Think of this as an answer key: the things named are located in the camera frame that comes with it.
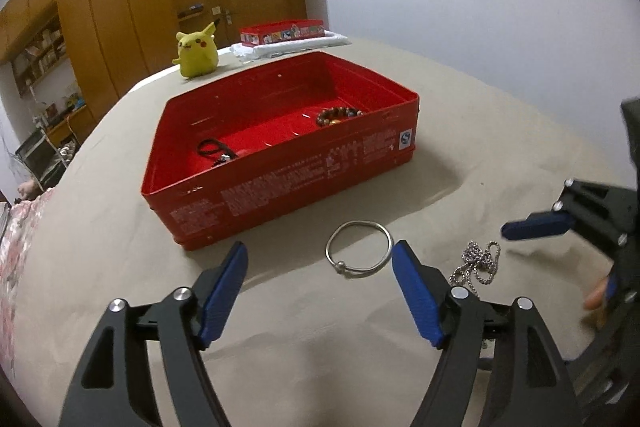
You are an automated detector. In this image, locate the person's right hand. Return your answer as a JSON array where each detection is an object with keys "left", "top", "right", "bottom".
[{"left": 582, "top": 274, "right": 611, "bottom": 313}]

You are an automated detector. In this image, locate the white folded cloth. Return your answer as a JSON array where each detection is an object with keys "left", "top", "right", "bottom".
[{"left": 230, "top": 32, "right": 352, "bottom": 62}]

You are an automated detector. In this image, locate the brown wooden bead bracelet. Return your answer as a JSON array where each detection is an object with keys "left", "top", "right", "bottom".
[{"left": 315, "top": 105, "right": 363, "bottom": 128}]

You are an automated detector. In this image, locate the small red printed box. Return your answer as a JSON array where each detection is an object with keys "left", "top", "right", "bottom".
[{"left": 239, "top": 19, "right": 326, "bottom": 46}]

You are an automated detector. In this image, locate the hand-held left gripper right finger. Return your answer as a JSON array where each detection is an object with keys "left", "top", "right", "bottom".
[{"left": 391, "top": 241, "right": 583, "bottom": 427}]

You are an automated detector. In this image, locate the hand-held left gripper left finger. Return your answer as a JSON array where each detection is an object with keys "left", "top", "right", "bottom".
[{"left": 57, "top": 241, "right": 249, "bottom": 427}]

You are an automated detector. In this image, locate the red tin box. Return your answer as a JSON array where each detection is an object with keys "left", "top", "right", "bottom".
[{"left": 140, "top": 48, "right": 420, "bottom": 252}]

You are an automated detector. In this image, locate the pink floral quilt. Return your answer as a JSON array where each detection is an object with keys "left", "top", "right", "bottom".
[{"left": 0, "top": 187, "right": 56, "bottom": 388}]

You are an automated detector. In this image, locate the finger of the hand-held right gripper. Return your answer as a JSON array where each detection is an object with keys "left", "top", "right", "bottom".
[{"left": 501, "top": 178, "right": 634, "bottom": 259}]

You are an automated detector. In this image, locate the black cord necklace gold pendant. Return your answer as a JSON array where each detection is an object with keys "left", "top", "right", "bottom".
[{"left": 196, "top": 138, "right": 241, "bottom": 168}]

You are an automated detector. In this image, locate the silver ball chain necklace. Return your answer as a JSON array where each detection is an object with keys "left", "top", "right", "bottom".
[{"left": 448, "top": 241, "right": 502, "bottom": 290}]

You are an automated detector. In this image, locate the metal frame chair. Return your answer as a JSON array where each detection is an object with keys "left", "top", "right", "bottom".
[{"left": 14, "top": 127, "right": 76, "bottom": 188}]

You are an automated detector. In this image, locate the wooden wardrobe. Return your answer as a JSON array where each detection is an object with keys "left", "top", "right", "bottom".
[{"left": 0, "top": 0, "right": 321, "bottom": 108}]

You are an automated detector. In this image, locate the yellow plush toy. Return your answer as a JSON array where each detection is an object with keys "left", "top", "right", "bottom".
[{"left": 172, "top": 21, "right": 221, "bottom": 79}]

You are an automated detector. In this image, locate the wooden desk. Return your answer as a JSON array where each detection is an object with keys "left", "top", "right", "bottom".
[{"left": 30, "top": 104, "right": 96, "bottom": 142}]

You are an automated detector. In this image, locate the silver bangle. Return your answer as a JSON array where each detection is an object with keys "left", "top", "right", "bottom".
[{"left": 325, "top": 220, "right": 394, "bottom": 279}]

